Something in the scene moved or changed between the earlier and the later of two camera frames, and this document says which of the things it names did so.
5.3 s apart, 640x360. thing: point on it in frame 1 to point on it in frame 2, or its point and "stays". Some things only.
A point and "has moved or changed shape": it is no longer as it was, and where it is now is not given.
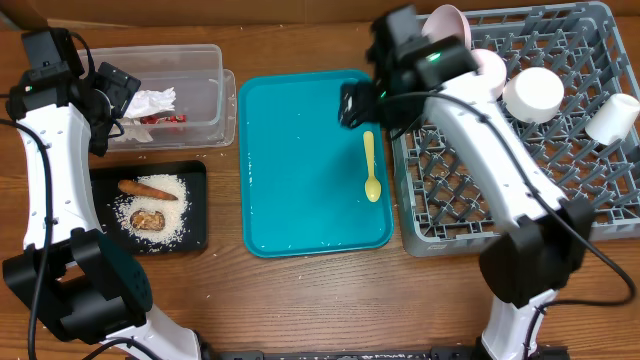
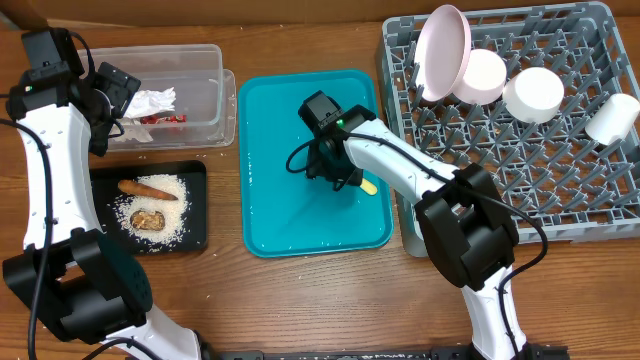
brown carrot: x=137 y=188 stays
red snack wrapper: x=163 y=119 stays
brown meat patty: x=153 y=221 stays
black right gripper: x=367 y=96 to x=320 y=170
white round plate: x=492 y=66 has moved or changed shape
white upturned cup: x=613 y=119 stays
